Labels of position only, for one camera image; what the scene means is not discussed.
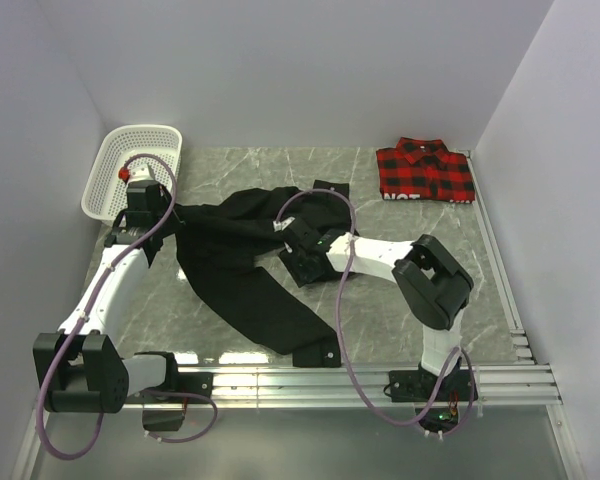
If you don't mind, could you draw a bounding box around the black long sleeve shirt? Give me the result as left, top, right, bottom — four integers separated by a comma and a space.
175, 180, 351, 368

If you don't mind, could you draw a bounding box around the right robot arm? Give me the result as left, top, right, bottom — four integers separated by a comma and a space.
274, 217, 474, 400

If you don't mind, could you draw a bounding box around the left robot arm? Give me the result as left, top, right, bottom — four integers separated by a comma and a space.
33, 180, 182, 413

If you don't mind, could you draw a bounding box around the white perforated plastic basket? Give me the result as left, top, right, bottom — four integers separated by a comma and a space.
81, 124, 183, 224

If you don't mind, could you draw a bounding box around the folded black shirt under plaid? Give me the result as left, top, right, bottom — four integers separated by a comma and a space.
381, 192, 475, 204

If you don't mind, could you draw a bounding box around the red black plaid shirt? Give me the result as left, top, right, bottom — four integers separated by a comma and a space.
376, 137, 475, 200

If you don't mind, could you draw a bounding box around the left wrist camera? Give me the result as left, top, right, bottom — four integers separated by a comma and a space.
118, 162, 155, 186

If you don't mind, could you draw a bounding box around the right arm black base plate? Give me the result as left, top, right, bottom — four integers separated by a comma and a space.
384, 368, 478, 403

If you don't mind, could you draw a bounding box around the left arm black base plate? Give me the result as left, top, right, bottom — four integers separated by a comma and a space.
173, 372, 214, 404

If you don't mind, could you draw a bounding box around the black box under rail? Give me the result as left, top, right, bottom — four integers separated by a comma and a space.
141, 409, 185, 433

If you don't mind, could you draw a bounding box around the aluminium right side rail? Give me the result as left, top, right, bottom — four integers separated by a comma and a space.
459, 150, 537, 365

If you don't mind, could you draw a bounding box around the aluminium rail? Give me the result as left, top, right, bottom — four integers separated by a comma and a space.
182, 364, 562, 409
459, 150, 537, 365

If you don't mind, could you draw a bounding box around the aluminium front rail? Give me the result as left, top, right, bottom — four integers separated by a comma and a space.
182, 364, 562, 409

